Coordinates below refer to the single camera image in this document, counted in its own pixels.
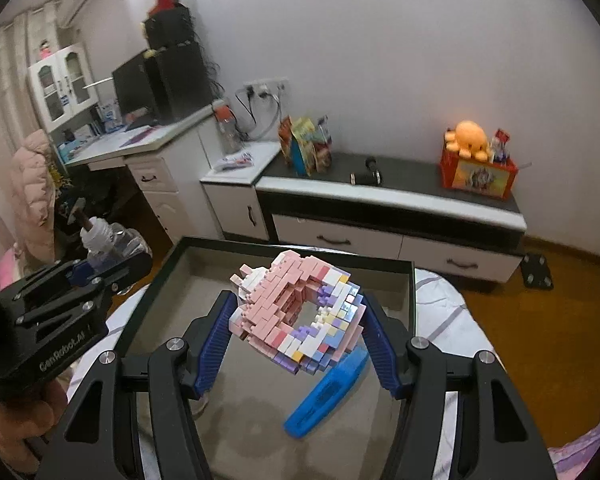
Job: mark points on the pastel building block figure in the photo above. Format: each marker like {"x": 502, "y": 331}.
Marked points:
{"x": 275, "y": 300}

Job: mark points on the pink bedding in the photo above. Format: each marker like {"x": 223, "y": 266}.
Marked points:
{"x": 7, "y": 270}

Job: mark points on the orange snack bag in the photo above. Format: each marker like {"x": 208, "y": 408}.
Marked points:
{"x": 285, "y": 142}

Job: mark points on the black computer monitor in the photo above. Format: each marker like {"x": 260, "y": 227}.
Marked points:
{"x": 130, "y": 85}

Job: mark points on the yellow blue snack bag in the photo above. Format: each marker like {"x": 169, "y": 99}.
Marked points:
{"x": 302, "y": 150}

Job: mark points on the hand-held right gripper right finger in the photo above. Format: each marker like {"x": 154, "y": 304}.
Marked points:
{"x": 380, "y": 345}

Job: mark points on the blue white boxes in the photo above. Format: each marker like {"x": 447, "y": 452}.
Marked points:
{"x": 107, "y": 117}

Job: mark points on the clear bottle white neck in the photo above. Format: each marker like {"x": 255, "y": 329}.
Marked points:
{"x": 105, "y": 240}

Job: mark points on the pink padded jacket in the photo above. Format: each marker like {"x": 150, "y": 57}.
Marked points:
{"x": 30, "y": 195}

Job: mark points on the beige curtain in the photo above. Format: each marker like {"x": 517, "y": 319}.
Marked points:
{"x": 5, "y": 85}

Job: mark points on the purple paper sheet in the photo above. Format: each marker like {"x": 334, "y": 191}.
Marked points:
{"x": 145, "y": 135}

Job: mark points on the black white low cabinet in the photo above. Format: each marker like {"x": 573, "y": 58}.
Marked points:
{"x": 405, "y": 180}

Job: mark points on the black floor scale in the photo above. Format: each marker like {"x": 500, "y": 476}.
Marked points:
{"x": 537, "y": 271}

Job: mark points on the person's left hand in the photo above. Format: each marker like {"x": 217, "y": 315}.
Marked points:
{"x": 15, "y": 430}

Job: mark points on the black computer tower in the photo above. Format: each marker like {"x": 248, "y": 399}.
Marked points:
{"x": 180, "y": 85}

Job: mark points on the purple printed blanket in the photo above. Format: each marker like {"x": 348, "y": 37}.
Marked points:
{"x": 585, "y": 455}

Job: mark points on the red white packets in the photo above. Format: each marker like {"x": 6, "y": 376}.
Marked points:
{"x": 501, "y": 146}

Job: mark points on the red snack bag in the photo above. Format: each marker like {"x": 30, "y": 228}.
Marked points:
{"x": 323, "y": 147}

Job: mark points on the white desk with drawers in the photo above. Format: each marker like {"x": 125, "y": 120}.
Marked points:
{"x": 155, "y": 175}

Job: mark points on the white glass door cupboard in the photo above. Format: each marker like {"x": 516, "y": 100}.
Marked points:
{"x": 62, "y": 90}

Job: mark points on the orange cap clear bottle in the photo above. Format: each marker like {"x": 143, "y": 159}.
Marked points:
{"x": 226, "y": 127}

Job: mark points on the orange octopus plush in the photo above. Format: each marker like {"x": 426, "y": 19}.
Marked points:
{"x": 467, "y": 137}

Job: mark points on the printed papers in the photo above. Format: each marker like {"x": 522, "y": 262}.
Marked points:
{"x": 232, "y": 161}

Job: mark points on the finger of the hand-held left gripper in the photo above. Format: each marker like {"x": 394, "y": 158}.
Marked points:
{"x": 55, "y": 345}
{"x": 77, "y": 272}

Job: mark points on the black dumbbell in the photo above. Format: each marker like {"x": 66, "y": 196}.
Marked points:
{"x": 367, "y": 177}

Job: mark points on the white wall power strip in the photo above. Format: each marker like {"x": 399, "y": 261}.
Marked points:
{"x": 265, "y": 86}

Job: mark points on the dark green rectangular box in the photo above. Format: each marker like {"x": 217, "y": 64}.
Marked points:
{"x": 300, "y": 255}

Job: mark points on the white small door cabinet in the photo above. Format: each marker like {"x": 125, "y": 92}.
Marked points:
{"x": 235, "y": 210}

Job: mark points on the black box with red decoration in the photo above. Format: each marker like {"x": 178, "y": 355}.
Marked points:
{"x": 172, "y": 25}

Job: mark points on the red plastic crate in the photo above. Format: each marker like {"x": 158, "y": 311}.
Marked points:
{"x": 480, "y": 175}

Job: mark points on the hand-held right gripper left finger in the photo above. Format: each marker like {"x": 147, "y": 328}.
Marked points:
{"x": 215, "y": 345}

